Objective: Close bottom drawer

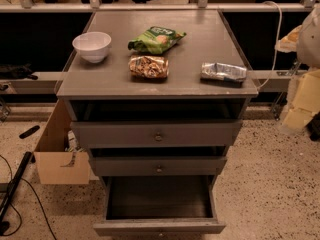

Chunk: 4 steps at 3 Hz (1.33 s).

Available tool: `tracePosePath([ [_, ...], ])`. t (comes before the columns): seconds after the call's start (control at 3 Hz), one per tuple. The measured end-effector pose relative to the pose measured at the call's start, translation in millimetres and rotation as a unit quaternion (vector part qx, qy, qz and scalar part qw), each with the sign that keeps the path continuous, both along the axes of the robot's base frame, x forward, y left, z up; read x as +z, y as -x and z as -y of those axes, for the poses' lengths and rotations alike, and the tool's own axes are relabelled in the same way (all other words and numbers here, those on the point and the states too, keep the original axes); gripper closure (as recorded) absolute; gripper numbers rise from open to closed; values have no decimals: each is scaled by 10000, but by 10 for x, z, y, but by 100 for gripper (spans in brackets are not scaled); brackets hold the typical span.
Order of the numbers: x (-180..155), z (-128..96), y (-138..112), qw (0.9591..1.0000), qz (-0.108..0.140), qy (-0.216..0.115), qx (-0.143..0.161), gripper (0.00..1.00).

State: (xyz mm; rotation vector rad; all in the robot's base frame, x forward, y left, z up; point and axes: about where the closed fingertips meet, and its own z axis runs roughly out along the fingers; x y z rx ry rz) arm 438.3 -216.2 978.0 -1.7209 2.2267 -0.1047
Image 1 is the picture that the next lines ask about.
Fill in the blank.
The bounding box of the grey middle drawer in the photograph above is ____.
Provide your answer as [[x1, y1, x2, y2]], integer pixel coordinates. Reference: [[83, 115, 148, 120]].
[[90, 147, 227, 176]]

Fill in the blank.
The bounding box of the black floor cable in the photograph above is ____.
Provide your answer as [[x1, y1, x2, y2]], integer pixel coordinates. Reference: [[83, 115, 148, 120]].
[[0, 154, 58, 240]]

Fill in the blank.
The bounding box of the grey top drawer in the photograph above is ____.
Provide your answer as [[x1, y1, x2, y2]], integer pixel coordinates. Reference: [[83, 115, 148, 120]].
[[71, 120, 242, 149]]

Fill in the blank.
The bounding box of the grey bottom drawer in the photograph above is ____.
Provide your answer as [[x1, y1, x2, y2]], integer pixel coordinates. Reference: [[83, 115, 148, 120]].
[[93, 175, 225, 237]]

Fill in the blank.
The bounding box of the grey drawer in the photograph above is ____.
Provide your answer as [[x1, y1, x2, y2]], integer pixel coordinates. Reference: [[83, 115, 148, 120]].
[[90, 147, 227, 176], [71, 120, 242, 149], [93, 175, 225, 237]]

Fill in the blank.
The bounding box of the cardboard box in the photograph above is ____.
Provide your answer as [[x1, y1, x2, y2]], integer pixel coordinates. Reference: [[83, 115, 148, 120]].
[[34, 101, 91, 185]]

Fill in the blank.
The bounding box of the white cable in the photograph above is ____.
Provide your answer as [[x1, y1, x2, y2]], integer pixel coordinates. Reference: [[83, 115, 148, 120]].
[[256, 0, 284, 92]]

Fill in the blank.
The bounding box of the green chip bag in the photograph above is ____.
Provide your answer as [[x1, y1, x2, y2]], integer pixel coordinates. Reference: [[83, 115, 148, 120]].
[[128, 26, 186, 55]]

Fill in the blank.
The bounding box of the brown snack bag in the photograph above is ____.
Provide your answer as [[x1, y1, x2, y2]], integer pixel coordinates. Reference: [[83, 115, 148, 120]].
[[128, 55, 169, 79]]

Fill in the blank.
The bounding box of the silver foil snack bag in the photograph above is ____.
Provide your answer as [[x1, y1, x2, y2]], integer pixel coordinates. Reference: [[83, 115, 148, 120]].
[[200, 62, 247, 83]]

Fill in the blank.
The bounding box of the black bag on rail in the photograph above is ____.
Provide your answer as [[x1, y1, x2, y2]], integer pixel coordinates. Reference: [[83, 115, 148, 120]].
[[0, 64, 38, 80]]

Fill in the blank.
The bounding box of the small black floor object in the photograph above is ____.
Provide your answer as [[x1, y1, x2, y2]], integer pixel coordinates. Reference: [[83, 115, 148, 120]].
[[19, 125, 40, 139]]

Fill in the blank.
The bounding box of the grey wooden drawer cabinet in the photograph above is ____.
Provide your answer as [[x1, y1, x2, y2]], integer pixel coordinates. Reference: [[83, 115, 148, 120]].
[[55, 9, 260, 182]]

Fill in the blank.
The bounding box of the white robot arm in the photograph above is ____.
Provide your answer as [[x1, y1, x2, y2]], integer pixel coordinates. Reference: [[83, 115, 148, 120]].
[[275, 5, 320, 132]]

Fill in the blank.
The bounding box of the white bowl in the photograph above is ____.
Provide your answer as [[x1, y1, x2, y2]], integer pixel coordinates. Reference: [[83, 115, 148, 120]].
[[72, 32, 112, 63]]

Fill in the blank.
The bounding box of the black bar on floor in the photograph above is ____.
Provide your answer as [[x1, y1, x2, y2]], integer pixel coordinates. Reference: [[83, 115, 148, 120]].
[[0, 152, 32, 236]]

